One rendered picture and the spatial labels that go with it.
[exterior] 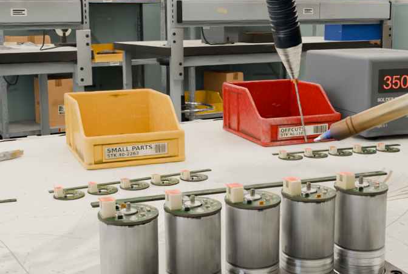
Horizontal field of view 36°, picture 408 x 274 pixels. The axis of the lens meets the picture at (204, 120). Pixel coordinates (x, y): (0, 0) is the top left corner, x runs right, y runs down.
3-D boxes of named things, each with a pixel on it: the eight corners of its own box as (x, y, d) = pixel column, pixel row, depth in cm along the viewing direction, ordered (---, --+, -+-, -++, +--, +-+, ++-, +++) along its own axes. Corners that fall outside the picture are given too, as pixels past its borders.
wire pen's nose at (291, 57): (275, 82, 25) (269, 48, 25) (290, 71, 26) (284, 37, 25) (299, 84, 24) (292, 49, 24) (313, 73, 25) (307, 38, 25)
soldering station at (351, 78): (452, 137, 73) (456, 54, 71) (365, 143, 69) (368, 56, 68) (378, 116, 87) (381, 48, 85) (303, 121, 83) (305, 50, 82)
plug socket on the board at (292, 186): (306, 194, 28) (306, 180, 28) (289, 196, 28) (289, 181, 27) (297, 189, 29) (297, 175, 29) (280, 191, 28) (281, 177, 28)
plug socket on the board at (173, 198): (187, 208, 26) (187, 192, 26) (168, 211, 26) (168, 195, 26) (182, 203, 27) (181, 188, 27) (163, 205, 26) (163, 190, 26)
